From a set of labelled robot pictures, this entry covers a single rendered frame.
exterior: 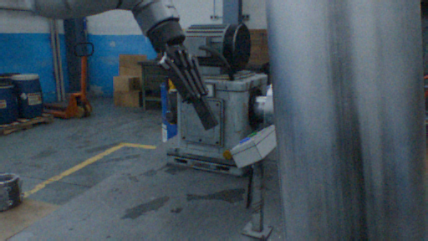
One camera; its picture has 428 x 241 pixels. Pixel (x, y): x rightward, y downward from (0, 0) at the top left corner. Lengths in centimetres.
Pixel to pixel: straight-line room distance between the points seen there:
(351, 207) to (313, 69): 9
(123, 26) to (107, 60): 82
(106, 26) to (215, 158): 664
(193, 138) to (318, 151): 115
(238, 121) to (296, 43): 106
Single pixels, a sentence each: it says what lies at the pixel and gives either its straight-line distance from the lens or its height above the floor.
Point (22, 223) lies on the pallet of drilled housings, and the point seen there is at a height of 15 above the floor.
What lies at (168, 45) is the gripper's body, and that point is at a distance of 75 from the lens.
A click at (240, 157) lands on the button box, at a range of 85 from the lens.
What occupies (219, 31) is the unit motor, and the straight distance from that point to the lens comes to 136.
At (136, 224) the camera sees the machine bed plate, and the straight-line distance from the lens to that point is 106.
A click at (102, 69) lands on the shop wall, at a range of 797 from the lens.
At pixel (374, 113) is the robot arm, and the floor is 127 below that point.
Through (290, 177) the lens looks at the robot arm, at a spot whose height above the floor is 122.
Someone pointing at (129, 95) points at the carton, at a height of 22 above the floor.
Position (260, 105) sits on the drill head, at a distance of 133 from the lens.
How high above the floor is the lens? 132
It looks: 14 degrees down
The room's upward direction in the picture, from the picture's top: straight up
